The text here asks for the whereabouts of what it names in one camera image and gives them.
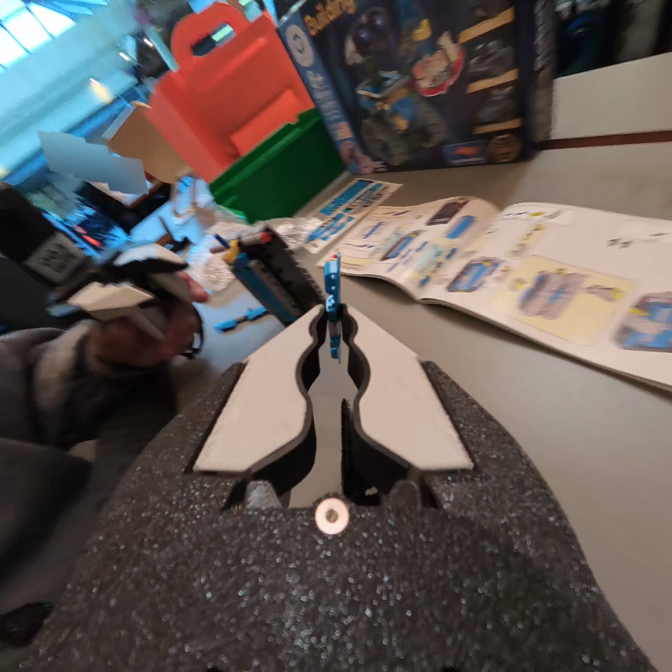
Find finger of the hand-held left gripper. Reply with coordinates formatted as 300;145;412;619
105;245;192;279
63;280;158;316

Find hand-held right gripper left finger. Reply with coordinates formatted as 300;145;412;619
195;307;326;489

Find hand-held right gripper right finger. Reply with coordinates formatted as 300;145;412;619
342;307;475;489

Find blue grey axle assembly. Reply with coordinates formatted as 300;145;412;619
216;306;270;334

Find black blue brick model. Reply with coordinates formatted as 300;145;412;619
216;224;328;327

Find large blue brick panel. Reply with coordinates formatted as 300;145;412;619
323;252;345;364

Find person's left forearm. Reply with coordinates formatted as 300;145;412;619
0;326;179;454

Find grey desk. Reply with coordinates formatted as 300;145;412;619
158;53;672;672

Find person's left hand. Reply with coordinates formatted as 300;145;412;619
90;271;211;368

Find clear plastic bag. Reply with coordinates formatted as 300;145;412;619
192;240;239;297

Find green plastic bin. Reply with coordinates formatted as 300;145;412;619
208;108;349;224

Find orange plastic case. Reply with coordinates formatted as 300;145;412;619
145;0;318;186

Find instruction booklet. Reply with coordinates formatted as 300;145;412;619
334;195;672;393

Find blue sticker sheet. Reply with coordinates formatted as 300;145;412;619
303;177;403;255

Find robot kit box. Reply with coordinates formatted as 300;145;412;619
276;0;559;175

